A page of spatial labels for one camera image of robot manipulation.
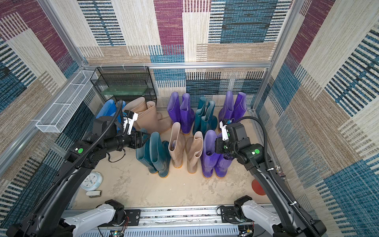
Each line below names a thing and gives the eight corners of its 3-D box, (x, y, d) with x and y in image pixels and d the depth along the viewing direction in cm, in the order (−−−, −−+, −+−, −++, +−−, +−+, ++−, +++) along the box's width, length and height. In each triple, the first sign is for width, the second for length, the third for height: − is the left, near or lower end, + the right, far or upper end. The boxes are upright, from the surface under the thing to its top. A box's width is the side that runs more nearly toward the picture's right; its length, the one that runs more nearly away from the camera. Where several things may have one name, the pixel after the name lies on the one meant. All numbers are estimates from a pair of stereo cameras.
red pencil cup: (259, 198, 81) (260, 197, 79) (248, 182, 86) (250, 181, 84) (265, 194, 82) (266, 193, 80) (254, 179, 87) (255, 178, 85)
